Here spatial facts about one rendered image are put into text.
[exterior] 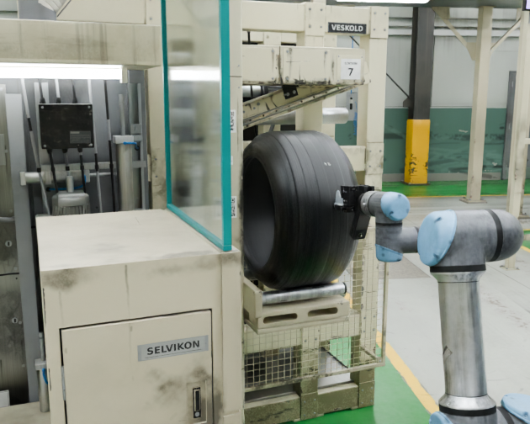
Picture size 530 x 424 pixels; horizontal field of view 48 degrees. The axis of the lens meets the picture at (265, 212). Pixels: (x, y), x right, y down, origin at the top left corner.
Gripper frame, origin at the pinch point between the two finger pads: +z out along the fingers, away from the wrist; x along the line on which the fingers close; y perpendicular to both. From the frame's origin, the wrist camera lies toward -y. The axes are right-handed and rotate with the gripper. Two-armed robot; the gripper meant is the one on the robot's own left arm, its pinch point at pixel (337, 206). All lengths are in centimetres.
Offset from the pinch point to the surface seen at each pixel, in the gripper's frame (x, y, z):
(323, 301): -2.3, -35.8, 17.5
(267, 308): 19.3, -35.7, 18.4
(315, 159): 3.8, 15.5, 7.4
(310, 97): -19, 41, 56
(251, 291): 25.6, -28.5, 16.3
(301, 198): 12.1, 3.3, 1.8
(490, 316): -215, -108, 170
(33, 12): 88, 67, 42
